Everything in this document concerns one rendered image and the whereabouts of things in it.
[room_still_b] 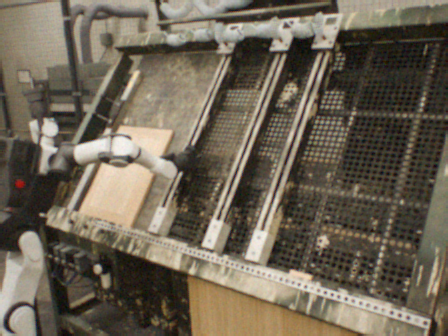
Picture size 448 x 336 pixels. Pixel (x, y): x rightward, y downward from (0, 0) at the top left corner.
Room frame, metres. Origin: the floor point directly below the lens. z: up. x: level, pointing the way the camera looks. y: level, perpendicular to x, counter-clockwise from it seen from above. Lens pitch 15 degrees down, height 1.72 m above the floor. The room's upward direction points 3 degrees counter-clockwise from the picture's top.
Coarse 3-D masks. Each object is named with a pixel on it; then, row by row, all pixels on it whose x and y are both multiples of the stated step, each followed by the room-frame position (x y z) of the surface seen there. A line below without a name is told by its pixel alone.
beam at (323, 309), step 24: (48, 216) 2.47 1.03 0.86; (72, 216) 2.36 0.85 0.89; (96, 240) 2.15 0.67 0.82; (120, 240) 2.07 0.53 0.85; (168, 240) 1.91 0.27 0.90; (168, 264) 1.83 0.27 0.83; (192, 264) 1.77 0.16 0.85; (216, 264) 1.71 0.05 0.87; (240, 288) 1.59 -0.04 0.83; (264, 288) 1.54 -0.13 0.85; (288, 288) 1.49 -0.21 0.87; (312, 288) 1.45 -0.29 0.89; (336, 288) 1.41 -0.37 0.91; (312, 312) 1.39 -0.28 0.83; (336, 312) 1.36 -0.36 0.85; (360, 312) 1.32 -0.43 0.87; (408, 312) 1.25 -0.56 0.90
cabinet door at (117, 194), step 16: (128, 128) 2.62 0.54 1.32; (144, 128) 2.55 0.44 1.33; (144, 144) 2.47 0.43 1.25; (160, 144) 2.39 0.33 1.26; (96, 176) 2.51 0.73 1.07; (112, 176) 2.44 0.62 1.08; (128, 176) 2.37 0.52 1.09; (144, 176) 2.30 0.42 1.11; (96, 192) 2.43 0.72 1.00; (112, 192) 2.36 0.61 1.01; (128, 192) 2.29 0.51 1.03; (144, 192) 2.23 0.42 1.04; (80, 208) 2.41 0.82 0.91; (96, 208) 2.34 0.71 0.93; (112, 208) 2.28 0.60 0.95; (128, 208) 2.22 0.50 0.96; (128, 224) 2.15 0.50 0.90
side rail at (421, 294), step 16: (432, 208) 1.43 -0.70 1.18; (432, 224) 1.40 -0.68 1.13; (432, 240) 1.36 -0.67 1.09; (432, 256) 1.33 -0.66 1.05; (416, 272) 1.32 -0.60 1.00; (432, 272) 1.30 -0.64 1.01; (416, 288) 1.29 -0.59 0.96; (432, 288) 1.27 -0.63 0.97; (416, 304) 1.26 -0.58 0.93; (432, 304) 1.24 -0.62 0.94
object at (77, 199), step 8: (136, 80) 2.85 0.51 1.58; (128, 88) 2.83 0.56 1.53; (136, 88) 2.85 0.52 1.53; (128, 96) 2.79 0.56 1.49; (128, 104) 2.79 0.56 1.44; (120, 112) 2.73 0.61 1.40; (120, 120) 2.73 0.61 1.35; (112, 128) 2.68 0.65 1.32; (88, 168) 2.56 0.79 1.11; (96, 168) 2.56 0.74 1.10; (88, 176) 2.52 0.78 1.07; (80, 184) 2.51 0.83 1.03; (88, 184) 2.51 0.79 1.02; (80, 192) 2.47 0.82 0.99; (72, 200) 2.46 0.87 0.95; (80, 200) 2.46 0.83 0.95; (72, 208) 2.42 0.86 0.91
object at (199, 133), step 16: (224, 48) 2.46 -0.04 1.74; (224, 64) 2.44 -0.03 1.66; (224, 80) 2.39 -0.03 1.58; (208, 96) 2.35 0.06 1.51; (224, 96) 2.38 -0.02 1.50; (208, 112) 2.28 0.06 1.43; (192, 128) 2.26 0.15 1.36; (208, 128) 2.27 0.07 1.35; (192, 144) 2.19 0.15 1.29; (176, 176) 2.13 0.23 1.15; (176, 192) 2.07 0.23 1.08; (160, 208) 2.03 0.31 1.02; (176, 208) 2.06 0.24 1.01; (160, 224) 1.97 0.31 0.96
